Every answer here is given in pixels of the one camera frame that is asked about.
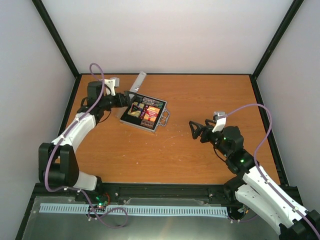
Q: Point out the red green triangular button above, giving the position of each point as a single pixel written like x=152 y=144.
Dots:
x=134 y=109

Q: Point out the red card deck box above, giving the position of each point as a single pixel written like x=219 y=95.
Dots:
x=151 y=113

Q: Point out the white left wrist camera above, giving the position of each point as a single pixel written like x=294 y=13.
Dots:
x=111 y=84

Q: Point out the aluminium poker case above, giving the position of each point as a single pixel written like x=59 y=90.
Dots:
x=162 y=118

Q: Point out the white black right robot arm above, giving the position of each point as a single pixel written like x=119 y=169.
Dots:
x=253 y=187

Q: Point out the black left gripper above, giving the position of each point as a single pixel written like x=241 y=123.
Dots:
x=121 y=96

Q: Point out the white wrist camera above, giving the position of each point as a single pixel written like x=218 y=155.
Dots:
x=219 y=119
x=111 y=84

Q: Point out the light blue cable duct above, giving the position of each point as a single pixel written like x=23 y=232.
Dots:
x=140 y=210

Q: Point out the blue white chip stack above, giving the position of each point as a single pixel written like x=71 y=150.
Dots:
x=148 y=101

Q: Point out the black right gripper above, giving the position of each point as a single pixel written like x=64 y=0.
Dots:
x=206 y=130

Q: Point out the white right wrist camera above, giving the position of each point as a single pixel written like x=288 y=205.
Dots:
x=219 y=119

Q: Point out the blue Texas Hold'em card deck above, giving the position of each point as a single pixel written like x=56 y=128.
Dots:
x=141 y=106

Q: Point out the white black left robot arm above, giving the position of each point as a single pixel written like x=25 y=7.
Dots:
x=58 y=168

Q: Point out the grey chip stack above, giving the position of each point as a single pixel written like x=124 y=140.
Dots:
x=147 y=124

